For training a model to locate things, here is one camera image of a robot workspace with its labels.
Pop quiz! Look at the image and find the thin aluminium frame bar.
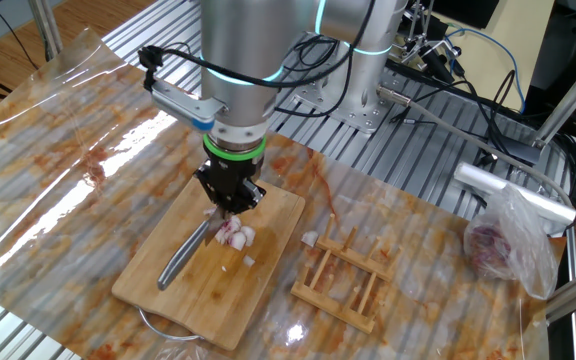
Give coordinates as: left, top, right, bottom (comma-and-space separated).
565, 227, 576, 360

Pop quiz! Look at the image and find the grey hose with connector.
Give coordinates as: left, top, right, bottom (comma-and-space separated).
376, 83, 575, 211

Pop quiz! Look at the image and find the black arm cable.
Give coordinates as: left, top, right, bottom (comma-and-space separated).
136, 0, 377, 119

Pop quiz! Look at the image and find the black base cable bundle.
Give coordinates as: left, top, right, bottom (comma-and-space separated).
387, 49, 524, 151

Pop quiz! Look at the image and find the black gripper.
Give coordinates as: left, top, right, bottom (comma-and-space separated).
193, 157, 268, 217

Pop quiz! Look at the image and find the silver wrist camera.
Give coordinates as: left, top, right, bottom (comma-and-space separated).
149, 79, 229, 133

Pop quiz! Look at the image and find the wooden peg dish rack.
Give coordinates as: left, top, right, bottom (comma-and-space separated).
290, 213, 403, 335

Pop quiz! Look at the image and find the bamboo cutting board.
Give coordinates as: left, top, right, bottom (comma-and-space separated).
111, 172, 307, 351

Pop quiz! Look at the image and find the black silver clamp stand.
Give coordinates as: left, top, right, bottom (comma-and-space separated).
400, 0, 465, 84

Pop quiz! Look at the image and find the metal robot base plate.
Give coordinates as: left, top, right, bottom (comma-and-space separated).
292, 59, 387, 135

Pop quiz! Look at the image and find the clear plastic table sheet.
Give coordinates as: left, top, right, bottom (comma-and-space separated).
0, 27, 567, 360

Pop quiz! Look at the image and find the crumpled clear plastic bag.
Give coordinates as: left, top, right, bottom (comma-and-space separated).
462, 182, 561, 301

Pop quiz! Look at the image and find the steel cleaver knife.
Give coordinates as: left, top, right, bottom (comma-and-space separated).
156, 207, 232, 292

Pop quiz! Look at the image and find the black cable coil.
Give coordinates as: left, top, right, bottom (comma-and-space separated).
280, 33, 343, 71

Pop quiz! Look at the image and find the red onion wedge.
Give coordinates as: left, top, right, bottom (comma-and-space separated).
214, 214, 258, 252

